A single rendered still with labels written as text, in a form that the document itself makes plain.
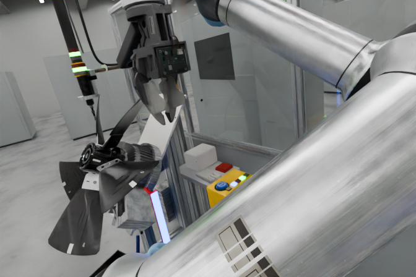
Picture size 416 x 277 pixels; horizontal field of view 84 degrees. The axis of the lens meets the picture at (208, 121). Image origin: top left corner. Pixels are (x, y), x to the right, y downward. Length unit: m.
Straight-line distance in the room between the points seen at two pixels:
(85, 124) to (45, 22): 7.60
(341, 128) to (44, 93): 13.12
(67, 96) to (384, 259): 6.24
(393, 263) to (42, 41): 13.16
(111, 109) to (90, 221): 5.63
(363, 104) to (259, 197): 0.09
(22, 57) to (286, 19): 13.04
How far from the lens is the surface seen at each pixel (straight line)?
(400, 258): 1.29
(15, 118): 8.21
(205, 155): 1.43
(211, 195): 0.88
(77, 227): 1.08
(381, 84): 0.20
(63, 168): 1.35
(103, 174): 0.94
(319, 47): 0.36
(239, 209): 0.17
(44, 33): 13.28
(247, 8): 0.42
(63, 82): 6.47
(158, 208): 0.73
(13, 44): 13.33
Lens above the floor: 1.54
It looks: 16 degrees down
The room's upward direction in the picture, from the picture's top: 10 degrees counter-clockwise
